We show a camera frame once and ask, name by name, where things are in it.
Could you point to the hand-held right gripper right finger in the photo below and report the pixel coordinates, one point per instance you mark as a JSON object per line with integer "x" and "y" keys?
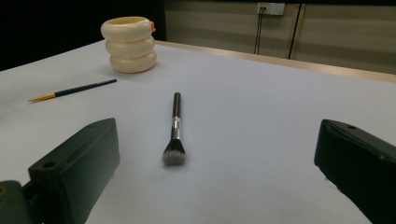
{"x": 358, "y": 165}

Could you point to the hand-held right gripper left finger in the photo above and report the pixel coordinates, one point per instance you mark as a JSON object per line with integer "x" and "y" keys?
{"x": 74, "y": 168}

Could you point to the thin gold-tipped dark brush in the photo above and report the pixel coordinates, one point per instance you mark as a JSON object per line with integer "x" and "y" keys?
{"x": 77, "y": 89}

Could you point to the black makeup brush silver ferrule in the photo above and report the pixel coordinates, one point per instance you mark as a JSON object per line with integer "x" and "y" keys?
{"x": 176, "y": 124}

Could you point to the cream ringed brush holder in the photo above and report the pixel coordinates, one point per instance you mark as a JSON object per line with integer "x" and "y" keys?
{"x": 130, "y": 46}

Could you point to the white table sheet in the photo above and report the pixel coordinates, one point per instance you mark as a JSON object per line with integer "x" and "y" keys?
{"x": 249, "y": 130}

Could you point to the wooden table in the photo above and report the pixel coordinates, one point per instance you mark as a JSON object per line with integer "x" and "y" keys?
{"x": 280, "y": 61}

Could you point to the black curtain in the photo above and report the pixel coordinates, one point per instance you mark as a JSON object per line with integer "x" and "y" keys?
{"x": 46, "y": 28}

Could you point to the white wall socket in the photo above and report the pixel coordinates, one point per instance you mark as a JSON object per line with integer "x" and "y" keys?
{"x": 271, "y": 8}

